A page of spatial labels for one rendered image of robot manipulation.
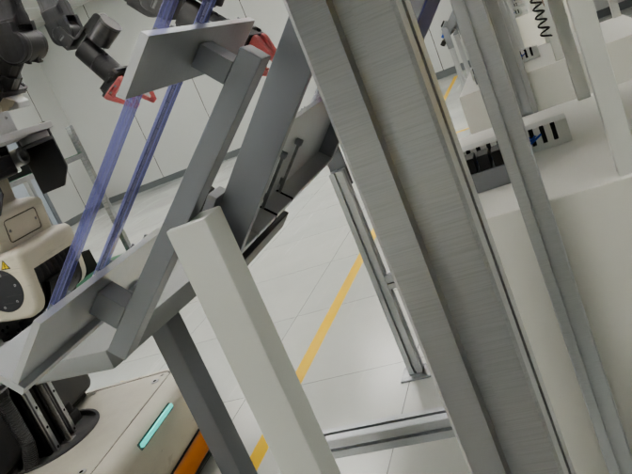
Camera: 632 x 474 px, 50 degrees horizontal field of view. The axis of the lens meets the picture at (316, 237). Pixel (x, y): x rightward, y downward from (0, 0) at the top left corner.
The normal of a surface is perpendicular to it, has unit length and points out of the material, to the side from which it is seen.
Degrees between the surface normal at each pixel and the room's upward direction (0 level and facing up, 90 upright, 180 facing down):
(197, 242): 90
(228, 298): 90
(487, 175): 90
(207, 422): 90
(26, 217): 98
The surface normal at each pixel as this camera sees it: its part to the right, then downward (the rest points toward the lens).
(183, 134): -0.25, 0.35
